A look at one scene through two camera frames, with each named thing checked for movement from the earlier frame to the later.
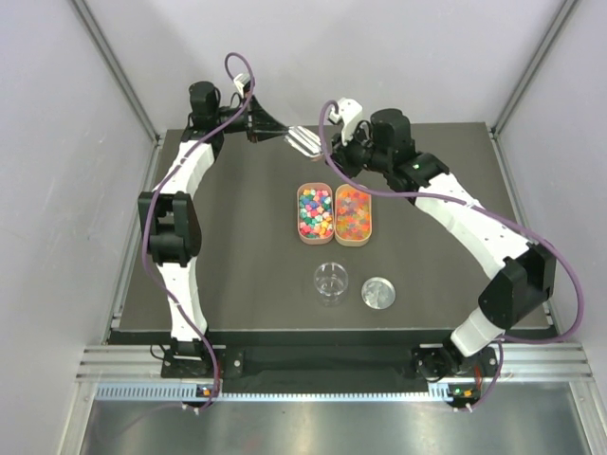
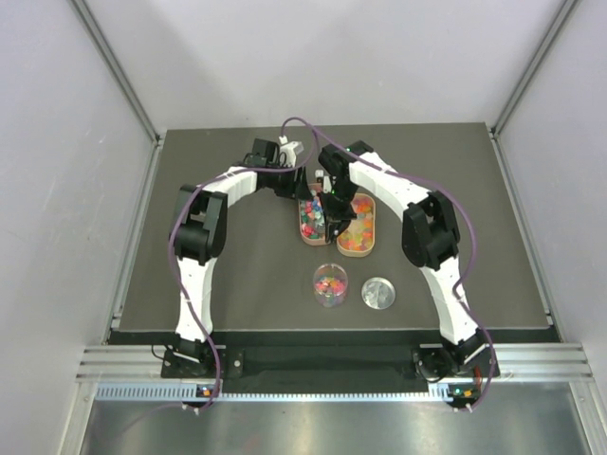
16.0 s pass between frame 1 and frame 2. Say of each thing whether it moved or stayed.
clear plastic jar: stayed
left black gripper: moved
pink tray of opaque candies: stayed
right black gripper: moved
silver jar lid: stayed
